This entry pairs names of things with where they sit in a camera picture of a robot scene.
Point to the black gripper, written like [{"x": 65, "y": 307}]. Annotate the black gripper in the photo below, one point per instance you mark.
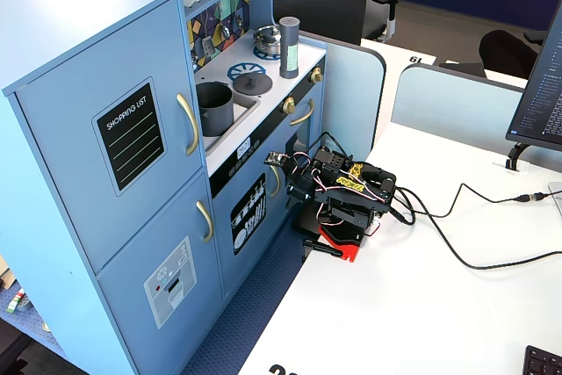
[{"x": 295, "y": 190}]

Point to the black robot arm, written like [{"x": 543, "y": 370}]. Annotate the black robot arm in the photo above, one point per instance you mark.
[{"x": 351, "y": 201}]

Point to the black table clamp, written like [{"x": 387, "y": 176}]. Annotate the black table clamp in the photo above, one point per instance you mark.
[{"x": 320, "y": 248}]

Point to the gold stove knob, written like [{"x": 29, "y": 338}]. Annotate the gold stove knob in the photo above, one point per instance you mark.
[
  {"x": 288, "y": 106},
  {"x": 316, "y": 75}
]

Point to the blue dishwasher door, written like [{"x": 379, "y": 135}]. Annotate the blue dishwasher door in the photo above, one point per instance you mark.
[{"x": 226, "y": 261}]

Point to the white toy sink basin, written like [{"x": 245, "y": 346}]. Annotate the white toy sink basin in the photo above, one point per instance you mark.
[{"x": 246, "y": 105}]

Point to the dark gray toy pot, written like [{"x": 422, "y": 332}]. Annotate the dark gray toy pot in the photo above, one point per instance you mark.
[{"x": 217, "y": 116}]

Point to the dark gray pot lid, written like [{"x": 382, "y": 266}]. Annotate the dark gray pot lid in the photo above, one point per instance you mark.
[{"x": 252, "y": 84}]

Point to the rounded light blue desk divider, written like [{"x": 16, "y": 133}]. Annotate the rounded light blue desk divider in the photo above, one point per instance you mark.
[{"x": 351, "y": 85}]

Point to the shiny steel toy pot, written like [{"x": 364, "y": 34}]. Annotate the shiny steel toy pot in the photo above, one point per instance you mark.
[{"x": 267, "y": 39}]

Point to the long light blue desk divider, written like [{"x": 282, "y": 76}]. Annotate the long light blue desk divider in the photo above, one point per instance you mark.
[{"x": 439, "y": 103}]

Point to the gray hanging toy spatula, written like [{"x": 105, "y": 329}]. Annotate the gray hanging toy spatula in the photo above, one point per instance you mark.
[{"x": 207, "y": 46}]

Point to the gray hanging toy spoon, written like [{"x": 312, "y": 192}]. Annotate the gray hanging toy spoon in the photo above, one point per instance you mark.
[{"x": 225, "y": 31}]

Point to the gray hanging toy utensil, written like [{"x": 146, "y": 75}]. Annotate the gray hanging toy utensil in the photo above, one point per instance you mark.
[{"x": 239, "y": 20}]

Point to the black dell monitor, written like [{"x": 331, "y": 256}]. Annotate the black dell monitor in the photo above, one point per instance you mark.
[{"x": 325, "y": 6}]

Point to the blue freezer door with dispenser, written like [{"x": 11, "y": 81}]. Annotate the blue freezer door with dispenser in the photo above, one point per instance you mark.
[{"x": 131, "y": 305}]

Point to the black monitor stand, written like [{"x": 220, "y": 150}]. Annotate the black monitor stand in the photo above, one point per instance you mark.
[{"x": 514, "y": 154}]

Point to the blue fridge door with chalkboard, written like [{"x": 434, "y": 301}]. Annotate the blue fridge door with chalkboard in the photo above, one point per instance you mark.
[{"x": 66, "y": 151}]

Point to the black office chair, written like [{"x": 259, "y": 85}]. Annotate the black office chair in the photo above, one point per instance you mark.
[{"x": 505, "y": 50}]

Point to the silver laptop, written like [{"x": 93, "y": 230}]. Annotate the silver laptop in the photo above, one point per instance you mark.
[{"x": 556, "y": 195}]

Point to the lit computer monitor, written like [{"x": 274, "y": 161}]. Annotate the lit computer monitor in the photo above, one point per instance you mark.
[{"x": 540, "y": 94}]

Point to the blue wooden toy kitchen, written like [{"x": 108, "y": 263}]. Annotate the blue wooden toy kitchen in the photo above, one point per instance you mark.
[{"x": 66, "y": 41}]

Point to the black keyboard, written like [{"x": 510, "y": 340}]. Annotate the black keyboard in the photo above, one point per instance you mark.
[{"x": 544, "y": 362}]

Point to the green red white marker box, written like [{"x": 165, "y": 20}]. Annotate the green red white marker box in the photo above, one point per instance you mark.
[{"x": 16, "y": 300}]

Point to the small gripper camera board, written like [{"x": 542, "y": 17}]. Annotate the small gripper camera board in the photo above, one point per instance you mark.
[{"x": 276, "y": 158}]

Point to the red robot base plate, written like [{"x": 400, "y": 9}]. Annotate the red robot base plate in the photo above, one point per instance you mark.
[{"x": 347, "y": 248}]

